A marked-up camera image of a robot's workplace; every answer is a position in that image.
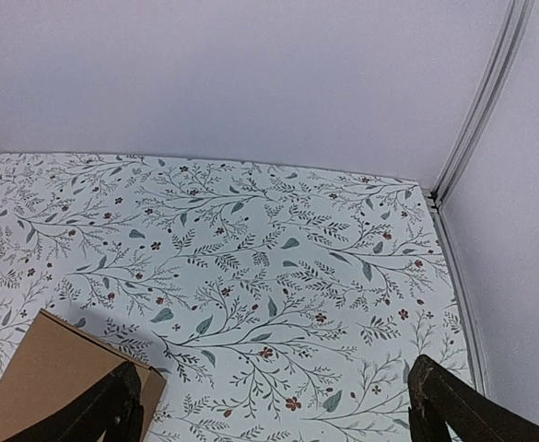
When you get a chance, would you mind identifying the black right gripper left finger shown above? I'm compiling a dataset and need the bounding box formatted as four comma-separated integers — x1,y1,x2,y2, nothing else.
15,362,144,442

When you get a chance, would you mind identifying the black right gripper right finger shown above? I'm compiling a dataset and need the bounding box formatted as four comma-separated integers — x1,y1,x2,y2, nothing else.
407,355,539,441

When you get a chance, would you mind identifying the brown cardboard paper box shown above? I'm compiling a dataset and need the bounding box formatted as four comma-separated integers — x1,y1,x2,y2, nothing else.
0,309,166,441

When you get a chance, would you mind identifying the floral patterned table mat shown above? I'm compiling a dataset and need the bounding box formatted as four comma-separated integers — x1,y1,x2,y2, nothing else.
0,154,472,441

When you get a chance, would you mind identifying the right aluminium corner post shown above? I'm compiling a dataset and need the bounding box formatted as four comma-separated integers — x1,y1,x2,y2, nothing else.
429,0,537,208

